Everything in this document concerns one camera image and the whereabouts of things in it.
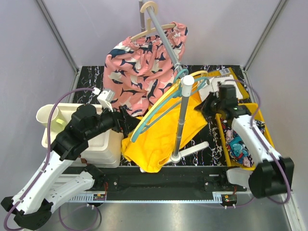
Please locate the orange envelope with label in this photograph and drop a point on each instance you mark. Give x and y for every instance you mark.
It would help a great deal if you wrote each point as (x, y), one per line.
(221, 76)

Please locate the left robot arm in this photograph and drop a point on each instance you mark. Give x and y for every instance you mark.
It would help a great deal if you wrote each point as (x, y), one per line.
(35, 203)

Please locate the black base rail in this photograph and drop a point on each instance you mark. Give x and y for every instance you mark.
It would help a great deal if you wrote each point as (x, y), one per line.
(170, 180)

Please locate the yellow shorts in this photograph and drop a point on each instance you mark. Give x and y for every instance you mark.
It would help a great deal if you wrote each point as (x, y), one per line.
(153, 148)

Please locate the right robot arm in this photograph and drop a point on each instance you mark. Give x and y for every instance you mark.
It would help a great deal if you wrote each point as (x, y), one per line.
(273, 174)

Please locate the cream yellow mug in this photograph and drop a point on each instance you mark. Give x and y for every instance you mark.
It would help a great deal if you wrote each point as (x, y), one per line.
(58, 121)

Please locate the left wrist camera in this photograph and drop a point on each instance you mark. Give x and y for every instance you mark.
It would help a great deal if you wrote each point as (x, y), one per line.
(104, 97)

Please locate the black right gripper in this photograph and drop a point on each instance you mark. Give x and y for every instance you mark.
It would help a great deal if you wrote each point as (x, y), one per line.
(204, 107)

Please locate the silver clothes rack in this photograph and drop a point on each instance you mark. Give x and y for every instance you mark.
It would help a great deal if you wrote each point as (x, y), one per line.
(181, 89)

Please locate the teal plastic hanger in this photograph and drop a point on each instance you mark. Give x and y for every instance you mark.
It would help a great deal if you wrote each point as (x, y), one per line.
(154, 113)

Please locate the white cable duct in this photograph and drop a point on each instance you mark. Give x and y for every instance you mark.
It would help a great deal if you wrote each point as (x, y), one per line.
(147, 198)

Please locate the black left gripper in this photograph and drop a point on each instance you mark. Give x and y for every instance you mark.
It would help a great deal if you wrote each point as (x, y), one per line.
(125, 122)

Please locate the pink patterned shorts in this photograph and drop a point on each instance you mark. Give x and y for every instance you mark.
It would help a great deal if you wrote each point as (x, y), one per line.
(139, 72)

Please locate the beige wooden hanger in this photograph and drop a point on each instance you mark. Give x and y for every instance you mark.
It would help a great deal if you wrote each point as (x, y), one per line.
(151, 24)

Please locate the white foam box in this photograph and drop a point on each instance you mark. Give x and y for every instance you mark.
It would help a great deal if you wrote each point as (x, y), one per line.
(103, 151)

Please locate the yellow plastic tray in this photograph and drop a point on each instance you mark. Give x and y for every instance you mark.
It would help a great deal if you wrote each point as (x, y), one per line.
(230, 161)

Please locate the comic print shorts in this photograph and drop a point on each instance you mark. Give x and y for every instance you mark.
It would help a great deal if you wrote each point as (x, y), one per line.
(236, 148)

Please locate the white paper booklet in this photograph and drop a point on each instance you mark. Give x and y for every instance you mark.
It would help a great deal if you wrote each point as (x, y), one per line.
(212, 86)

